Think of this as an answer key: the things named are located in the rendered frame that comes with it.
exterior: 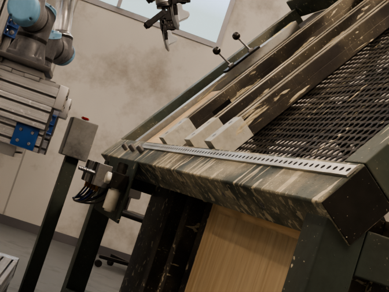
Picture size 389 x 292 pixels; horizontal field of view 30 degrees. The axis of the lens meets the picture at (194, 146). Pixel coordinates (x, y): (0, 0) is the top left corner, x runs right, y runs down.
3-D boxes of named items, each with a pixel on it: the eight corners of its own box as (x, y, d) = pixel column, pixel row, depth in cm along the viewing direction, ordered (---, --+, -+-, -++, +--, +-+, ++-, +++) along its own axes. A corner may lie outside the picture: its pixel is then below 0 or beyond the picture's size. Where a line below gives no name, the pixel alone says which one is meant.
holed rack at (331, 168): (140, 148, 293) (139, 146, 293) (146, 143, 293) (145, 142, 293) (347, 177, 136) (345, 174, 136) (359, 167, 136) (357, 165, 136)
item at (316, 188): (113, 172, 346) (100, 153, 344) (134, 157, 349) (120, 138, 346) (349, 248, 136) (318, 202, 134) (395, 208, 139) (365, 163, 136)
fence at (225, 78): (138, 149, 323) (133, 141, 323) (295, 29, 345) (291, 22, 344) (141, 149, 319) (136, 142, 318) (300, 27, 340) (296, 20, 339)
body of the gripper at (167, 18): (180, 27, 327) (175, 1, 327) (161, 30, 326) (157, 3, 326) (178, 30, 335) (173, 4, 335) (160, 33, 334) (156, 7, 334)
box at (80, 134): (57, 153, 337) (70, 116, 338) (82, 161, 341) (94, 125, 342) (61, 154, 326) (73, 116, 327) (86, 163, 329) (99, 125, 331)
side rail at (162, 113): (134, 157, 348) (120, 138, 346) (301, 28, 373) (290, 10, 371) (136, 157, 343) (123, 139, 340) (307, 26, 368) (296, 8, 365)
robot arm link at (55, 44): (22, 49, 322) (32, 20, 323) (37, 57, 335) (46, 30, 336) (45, 55, 319) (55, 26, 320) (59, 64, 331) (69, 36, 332)
